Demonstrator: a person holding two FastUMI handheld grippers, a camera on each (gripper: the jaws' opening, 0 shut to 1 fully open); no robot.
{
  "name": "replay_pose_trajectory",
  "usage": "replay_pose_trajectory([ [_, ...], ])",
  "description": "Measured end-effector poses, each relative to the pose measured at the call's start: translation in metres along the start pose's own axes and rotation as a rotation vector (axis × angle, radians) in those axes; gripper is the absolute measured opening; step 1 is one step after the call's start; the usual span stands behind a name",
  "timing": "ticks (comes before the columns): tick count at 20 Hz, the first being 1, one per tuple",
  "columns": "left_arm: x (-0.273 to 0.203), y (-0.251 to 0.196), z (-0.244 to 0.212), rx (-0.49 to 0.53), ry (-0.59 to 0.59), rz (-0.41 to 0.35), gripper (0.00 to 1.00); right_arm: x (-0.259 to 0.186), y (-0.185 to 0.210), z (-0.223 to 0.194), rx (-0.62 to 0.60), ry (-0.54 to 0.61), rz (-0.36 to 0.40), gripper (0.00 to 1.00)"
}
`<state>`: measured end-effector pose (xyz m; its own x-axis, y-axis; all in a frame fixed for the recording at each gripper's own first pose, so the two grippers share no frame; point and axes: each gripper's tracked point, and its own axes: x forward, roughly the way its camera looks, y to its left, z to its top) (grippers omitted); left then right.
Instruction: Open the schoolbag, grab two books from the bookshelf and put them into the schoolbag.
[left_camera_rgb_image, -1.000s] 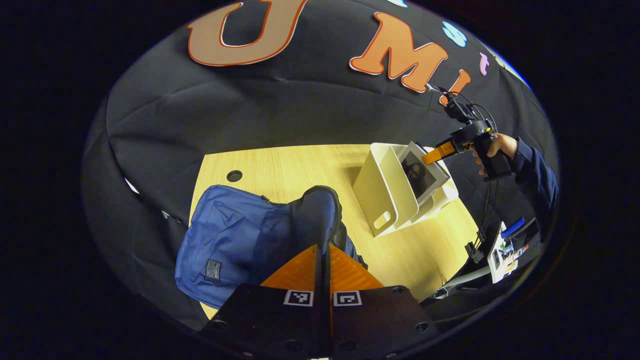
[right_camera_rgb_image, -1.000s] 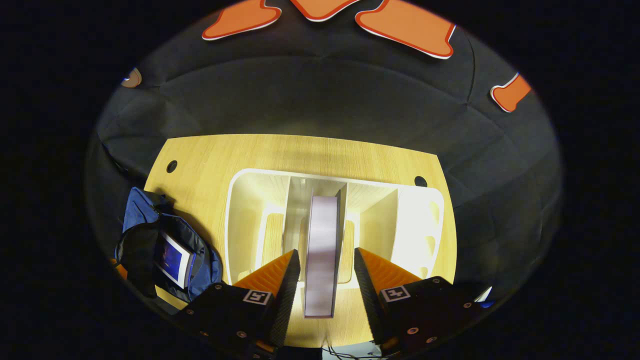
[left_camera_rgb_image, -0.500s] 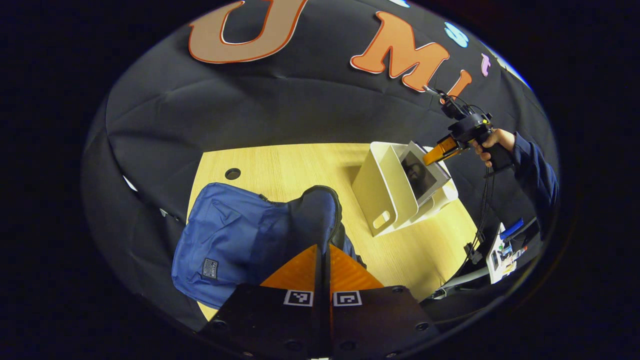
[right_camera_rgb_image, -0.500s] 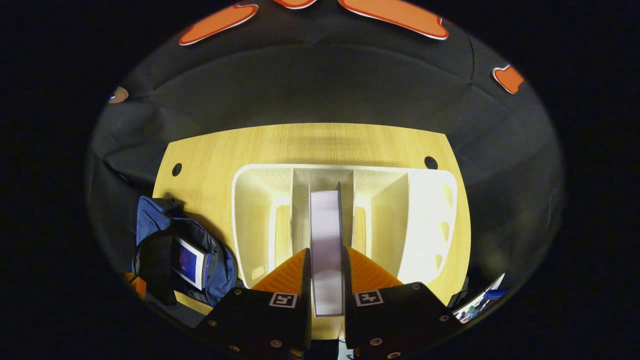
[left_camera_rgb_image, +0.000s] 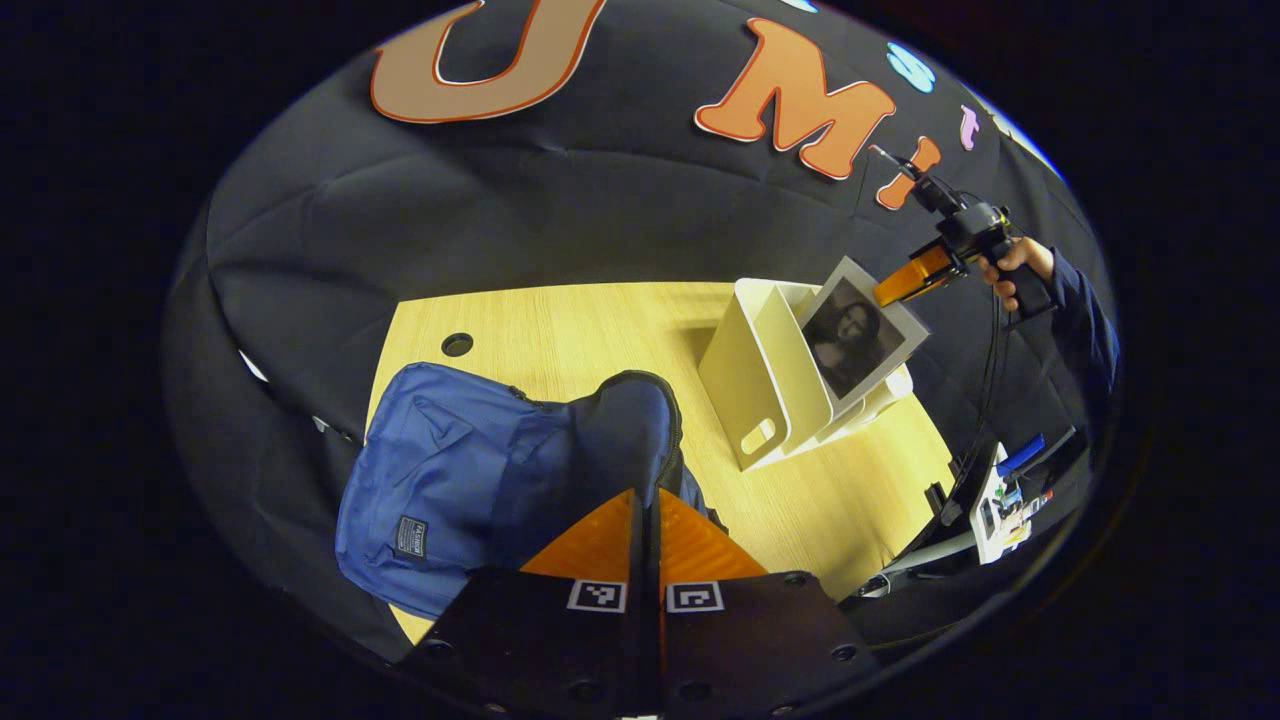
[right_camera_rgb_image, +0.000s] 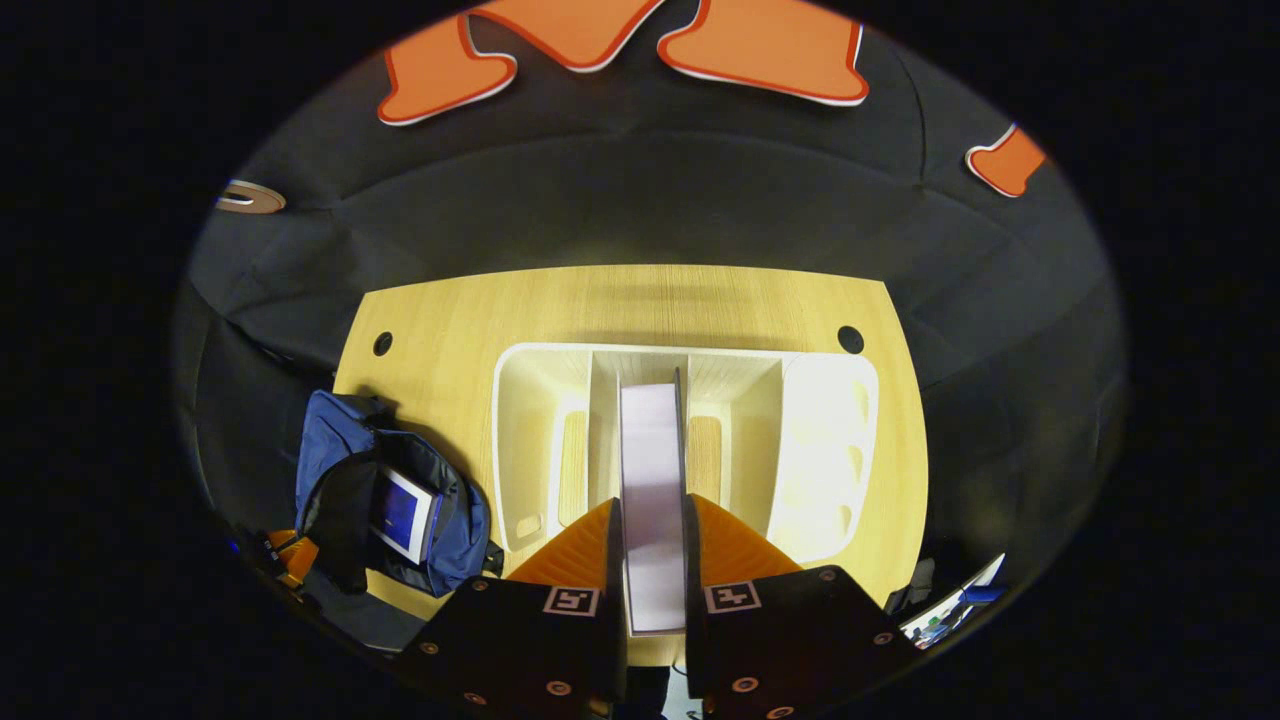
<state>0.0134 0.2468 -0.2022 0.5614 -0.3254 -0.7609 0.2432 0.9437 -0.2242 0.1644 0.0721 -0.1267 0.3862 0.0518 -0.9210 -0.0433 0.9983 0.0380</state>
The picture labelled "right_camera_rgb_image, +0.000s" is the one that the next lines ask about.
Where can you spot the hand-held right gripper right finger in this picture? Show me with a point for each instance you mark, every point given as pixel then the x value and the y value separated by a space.
pixel 790 640

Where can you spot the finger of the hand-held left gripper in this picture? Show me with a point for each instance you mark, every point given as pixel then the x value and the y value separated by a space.
pixel 298 555

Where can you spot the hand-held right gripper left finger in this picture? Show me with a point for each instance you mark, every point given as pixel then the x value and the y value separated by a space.
pixel 520 650

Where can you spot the blue cover book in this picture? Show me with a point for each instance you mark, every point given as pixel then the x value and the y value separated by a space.
pixel 402 512

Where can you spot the blue schoolbag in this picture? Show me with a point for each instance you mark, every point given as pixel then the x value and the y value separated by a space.
pixel 460 530

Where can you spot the white bookshelf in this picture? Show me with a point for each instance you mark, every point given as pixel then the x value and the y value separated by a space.
pixel 820 440

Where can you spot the black backdrop cloth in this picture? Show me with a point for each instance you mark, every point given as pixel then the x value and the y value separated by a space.
pixel 650 190

